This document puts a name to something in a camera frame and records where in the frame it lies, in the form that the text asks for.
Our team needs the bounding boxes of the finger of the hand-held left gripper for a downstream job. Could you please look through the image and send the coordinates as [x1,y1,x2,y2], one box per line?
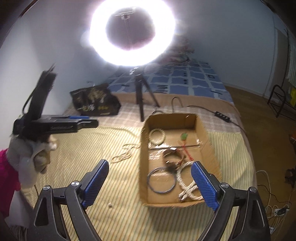
[75,119,99,129]
[62,115,91,120]

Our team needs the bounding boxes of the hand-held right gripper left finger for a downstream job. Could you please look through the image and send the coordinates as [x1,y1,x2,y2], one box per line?
[28,159,110,241]

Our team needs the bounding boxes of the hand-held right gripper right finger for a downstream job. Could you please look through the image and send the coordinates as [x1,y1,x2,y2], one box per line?
[190,161,271,241]

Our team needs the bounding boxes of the white rope necklace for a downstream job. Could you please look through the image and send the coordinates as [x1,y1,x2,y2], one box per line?
[176,161,205,202]

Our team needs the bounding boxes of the brown bracelet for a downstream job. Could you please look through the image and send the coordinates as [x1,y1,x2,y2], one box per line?
[163,149,186,171]

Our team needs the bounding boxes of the cardboard box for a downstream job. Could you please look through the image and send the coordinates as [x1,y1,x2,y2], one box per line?
[138,113,223,207]

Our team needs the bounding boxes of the green pendant red cord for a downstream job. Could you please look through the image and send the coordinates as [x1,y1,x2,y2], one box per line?
[178,133,195,162]

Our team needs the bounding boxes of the thin metal bangle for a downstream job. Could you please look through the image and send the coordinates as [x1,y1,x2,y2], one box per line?
[147,167,176,193]

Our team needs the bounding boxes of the pale bead bracelet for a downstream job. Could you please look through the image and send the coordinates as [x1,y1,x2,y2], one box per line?
[149,128,167,146]

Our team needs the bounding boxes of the person's left forearm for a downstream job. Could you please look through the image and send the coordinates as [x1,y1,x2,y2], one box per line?
[0,149,22,216]

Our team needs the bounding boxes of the person's left hand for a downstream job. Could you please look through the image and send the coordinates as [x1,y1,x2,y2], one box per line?
[8,134,59,189]

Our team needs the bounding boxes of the black printed snack bag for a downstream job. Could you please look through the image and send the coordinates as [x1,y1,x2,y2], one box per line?
[70,83,122,116]

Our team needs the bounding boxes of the beige checked bed sheet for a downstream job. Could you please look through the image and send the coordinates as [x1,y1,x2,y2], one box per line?
[62,93,244,134]

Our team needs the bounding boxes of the yellow striped blanket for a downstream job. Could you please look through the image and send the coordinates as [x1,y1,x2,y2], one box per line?
[14,125,258,241]

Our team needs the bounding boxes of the black tripod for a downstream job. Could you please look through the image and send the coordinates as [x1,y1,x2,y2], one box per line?
[129,67,160,122]

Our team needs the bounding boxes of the black object on floor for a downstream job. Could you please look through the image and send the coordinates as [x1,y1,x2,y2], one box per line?
[285,168,296,184]

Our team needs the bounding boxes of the blue patterned bed sheet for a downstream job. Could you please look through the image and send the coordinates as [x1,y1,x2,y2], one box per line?
[107,59,234,103]

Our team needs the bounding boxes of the black clothes rack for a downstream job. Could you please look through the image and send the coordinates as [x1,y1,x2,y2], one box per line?
[267,28,296,119]

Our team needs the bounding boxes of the phone clamp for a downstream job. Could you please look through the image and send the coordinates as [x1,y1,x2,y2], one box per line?
[115,8,137,18]

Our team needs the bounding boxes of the patterned cushion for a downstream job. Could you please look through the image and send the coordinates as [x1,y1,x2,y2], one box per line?
[159,38,195,66]

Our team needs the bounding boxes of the yellow crate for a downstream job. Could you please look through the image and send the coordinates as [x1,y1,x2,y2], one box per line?
[288,87,296,107]

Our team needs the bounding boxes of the striped towel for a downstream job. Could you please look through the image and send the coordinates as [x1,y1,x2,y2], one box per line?
[285,44,296,82]

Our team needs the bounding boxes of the pearl necklace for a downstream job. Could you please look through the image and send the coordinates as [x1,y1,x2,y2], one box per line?
[110,144,139,163]

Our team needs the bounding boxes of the white floor cables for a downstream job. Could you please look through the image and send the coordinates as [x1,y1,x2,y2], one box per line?
[255,170,292,233]

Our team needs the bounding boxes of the black inline switch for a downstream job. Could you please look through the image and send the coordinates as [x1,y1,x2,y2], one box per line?
[214,111,232,124]

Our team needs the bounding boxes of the bright ring light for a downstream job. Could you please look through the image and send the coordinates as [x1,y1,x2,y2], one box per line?
[89,0,175,67]

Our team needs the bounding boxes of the black power cable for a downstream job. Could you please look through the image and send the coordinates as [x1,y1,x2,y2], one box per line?
[171,97,247,135]

